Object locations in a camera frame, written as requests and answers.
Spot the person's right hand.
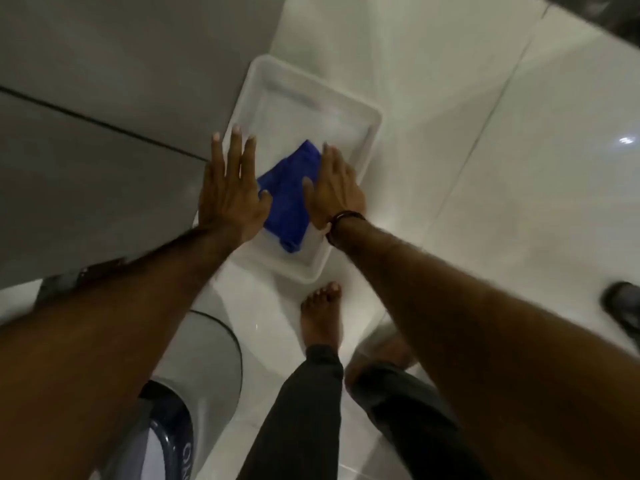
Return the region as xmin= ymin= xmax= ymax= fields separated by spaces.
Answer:
xmin=302 ymin=142 xmax=367 ymax=233

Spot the person's left hand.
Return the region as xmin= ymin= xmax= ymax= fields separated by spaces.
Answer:
xmin=198 ymin=126 xmax=274 ymax=244

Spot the person's left forearm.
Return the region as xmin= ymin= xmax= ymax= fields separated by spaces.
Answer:
xmin=0 ymin=226 xmax=242 ymax=480

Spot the person's right forearm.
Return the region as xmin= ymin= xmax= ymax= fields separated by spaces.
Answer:
xmin=327 ymin=216 xmax=640 ymax=480

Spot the blue cloth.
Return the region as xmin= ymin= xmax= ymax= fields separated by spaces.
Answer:
xmin=256 ymin=139 xmax=324 ymax=254

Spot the black wristband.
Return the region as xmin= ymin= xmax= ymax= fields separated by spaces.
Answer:
xmin=326 ymin=210 xmax=367 ymax=246

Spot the white plastic tray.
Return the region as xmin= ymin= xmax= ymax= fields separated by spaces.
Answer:
xmin=192 ymin=54 xmax=384 ymax=286

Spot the person's left foot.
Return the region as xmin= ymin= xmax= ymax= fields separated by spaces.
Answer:
xmin=300 ymin=282 xmax=344 ymax=353

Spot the person's foot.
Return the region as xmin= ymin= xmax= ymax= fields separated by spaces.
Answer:
xmin=300 ymin=282 xmax=344 ymax=353
xmin=345 ymin=332 xmax=417 ymax=390

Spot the person's right foot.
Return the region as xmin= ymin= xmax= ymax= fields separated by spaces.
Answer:
xmin=345 ymin=332 xmax=417 ymax=390

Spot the grey bin with navy band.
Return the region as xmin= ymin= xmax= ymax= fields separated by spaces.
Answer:
xmin=89 ymin=309 xmax=244 ymax=480

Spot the person's left trouser leg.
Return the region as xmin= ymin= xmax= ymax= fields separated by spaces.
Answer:
xmin=236 ymin=344 xmax=346 ymax=480

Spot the person's trouser leg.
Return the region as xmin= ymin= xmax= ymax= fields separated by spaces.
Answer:
xmin=346 ymin=362 xmax=493 ymax=480
xmin=236 ymin=344 xmax=346 ymax=480

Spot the person's right trouser leg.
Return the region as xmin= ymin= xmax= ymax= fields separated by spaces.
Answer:
xmin=346 ymin=362 xmax=493 ymax=480

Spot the black shoe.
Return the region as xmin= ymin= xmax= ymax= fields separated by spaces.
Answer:
xmin=601 ymin=281 xmax=640 ymax=348

